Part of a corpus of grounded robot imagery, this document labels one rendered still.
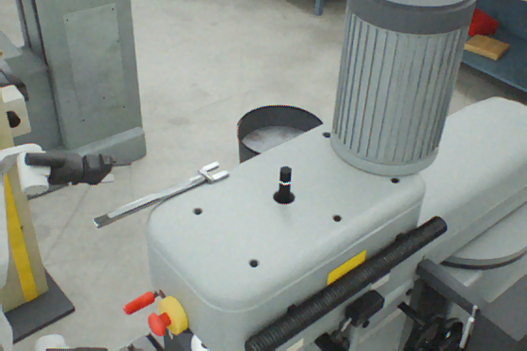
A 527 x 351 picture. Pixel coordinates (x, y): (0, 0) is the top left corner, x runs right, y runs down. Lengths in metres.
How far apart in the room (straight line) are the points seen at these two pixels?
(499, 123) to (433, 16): 0.65
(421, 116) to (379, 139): 0.08
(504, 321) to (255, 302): 0.46
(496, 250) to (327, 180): 0.56
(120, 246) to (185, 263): 2.72
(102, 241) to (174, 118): 1.24
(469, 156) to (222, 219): 0.64
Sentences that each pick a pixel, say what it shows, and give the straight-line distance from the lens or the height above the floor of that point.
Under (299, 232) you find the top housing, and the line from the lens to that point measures 1.05.
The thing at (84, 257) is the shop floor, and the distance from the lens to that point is 3.70.
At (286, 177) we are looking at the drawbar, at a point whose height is 1.94.
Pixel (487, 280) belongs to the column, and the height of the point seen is 1.49.
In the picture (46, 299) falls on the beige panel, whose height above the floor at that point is 0.03.
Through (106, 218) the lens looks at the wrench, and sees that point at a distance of 1.08.
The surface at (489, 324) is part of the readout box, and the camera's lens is 1.23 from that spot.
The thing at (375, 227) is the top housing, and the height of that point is 1.86.
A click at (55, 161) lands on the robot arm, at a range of 1.78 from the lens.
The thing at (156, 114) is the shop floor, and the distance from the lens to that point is 4.70.
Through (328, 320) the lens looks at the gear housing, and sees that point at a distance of 1.22.
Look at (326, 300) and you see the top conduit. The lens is 1.07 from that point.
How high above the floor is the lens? 2.62
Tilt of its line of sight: 37 degrees down
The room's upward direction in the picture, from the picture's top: 3 degrees clockwise
